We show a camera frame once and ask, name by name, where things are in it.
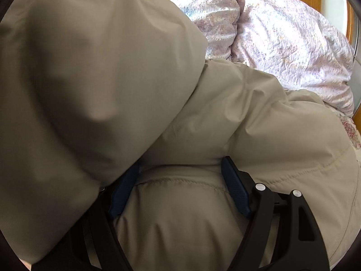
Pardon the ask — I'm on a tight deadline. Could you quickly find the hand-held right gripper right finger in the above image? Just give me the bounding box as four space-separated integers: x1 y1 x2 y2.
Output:
221 156 330 271

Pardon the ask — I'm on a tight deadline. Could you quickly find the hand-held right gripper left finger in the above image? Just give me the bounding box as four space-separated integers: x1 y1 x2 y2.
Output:
31 162 141 271

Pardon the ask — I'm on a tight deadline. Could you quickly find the white puffer jacket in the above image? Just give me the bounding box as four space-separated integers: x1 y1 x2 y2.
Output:
0 0 361 271

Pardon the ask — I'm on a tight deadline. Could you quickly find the floral bed sheet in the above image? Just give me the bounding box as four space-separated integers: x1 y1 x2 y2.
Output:
324 102 361 170

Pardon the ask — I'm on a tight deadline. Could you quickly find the lilac floral pillow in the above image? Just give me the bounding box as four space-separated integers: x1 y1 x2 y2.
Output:
148 0 240 60
231 0 356 117

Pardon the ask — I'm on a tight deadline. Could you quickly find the frosted glass door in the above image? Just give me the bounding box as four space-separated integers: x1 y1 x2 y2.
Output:
347 1 361 113

